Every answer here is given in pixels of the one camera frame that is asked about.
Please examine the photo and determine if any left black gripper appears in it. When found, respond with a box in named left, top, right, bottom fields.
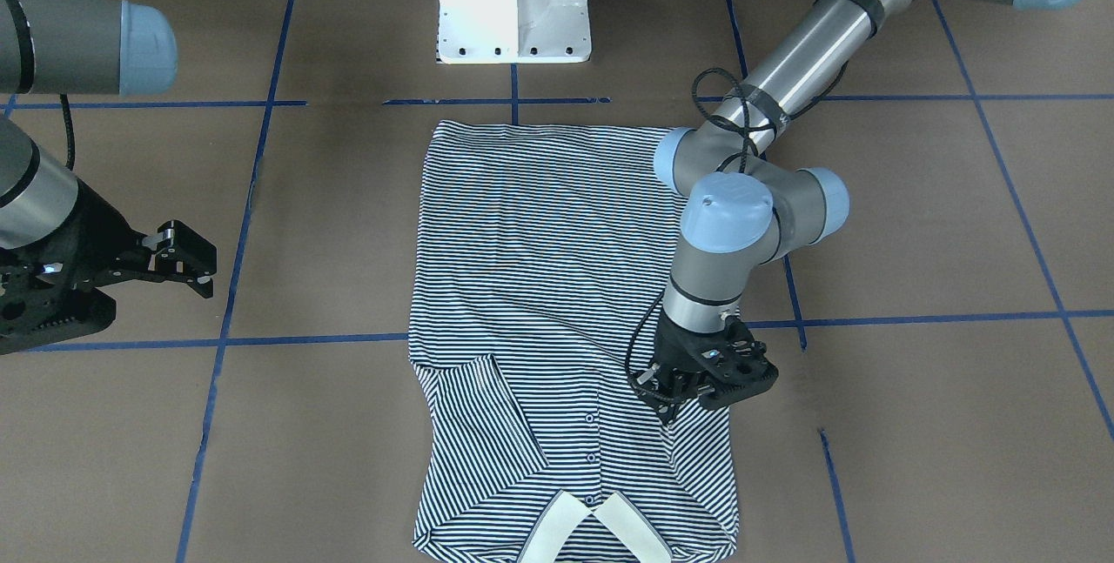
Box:
left=628, top=316, right=779, bottom=426

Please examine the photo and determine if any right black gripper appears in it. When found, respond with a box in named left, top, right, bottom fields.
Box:
left=1, top=182, right=218, bottom=355

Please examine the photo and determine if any blue white striped polo shirt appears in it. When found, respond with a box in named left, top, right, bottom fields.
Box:
left=407, top=120, right=740, bottom=562

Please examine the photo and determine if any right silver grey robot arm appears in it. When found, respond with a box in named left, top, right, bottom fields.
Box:
left=1, top=0, right=218, bottom=355

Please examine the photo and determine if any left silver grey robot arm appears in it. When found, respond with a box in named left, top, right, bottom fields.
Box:
left=626, top=0, right=1081, bottom=424

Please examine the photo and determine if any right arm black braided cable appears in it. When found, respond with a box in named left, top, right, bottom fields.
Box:
left=57, top=93, right=79, bottom=172

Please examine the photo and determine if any white metal base plate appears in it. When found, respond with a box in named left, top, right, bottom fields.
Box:
left=434, top=0, right=593, bottom=66

